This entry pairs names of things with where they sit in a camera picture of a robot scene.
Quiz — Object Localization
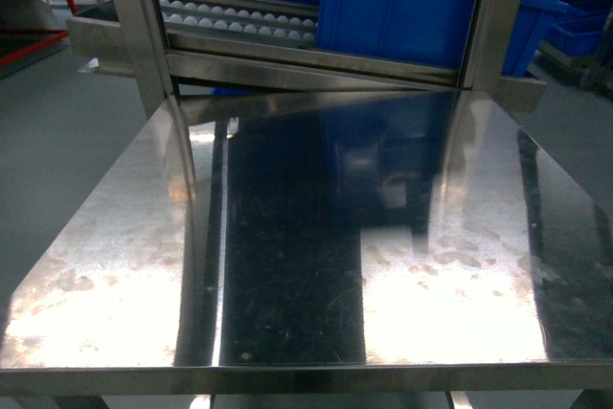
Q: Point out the stainless steel flow rack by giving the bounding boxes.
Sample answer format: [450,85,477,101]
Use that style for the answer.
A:
[68,0,546,114]

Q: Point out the large blue plastic bin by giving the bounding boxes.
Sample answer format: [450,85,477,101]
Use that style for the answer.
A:
[316,0,568,77]

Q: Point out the small blue bin right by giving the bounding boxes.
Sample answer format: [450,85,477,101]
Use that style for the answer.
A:
[545,14,607,57]

